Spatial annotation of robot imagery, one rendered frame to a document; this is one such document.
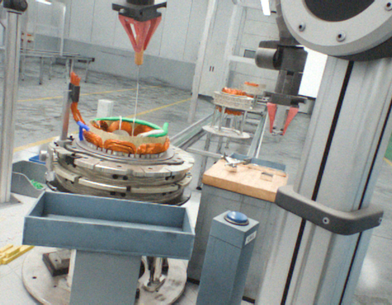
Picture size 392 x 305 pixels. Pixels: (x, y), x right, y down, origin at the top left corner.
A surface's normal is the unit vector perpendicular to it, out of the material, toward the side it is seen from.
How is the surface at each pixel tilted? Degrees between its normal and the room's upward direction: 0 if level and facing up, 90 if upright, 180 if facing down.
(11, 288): 0
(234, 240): 90
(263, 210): 90
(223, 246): 90
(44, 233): 90
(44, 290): 0
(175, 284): 0
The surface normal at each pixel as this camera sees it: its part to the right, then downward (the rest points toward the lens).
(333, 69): -0.75, 0.03
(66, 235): 0.11, 0.25
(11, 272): 0.18, -0.95
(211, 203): -0.29, 0.18
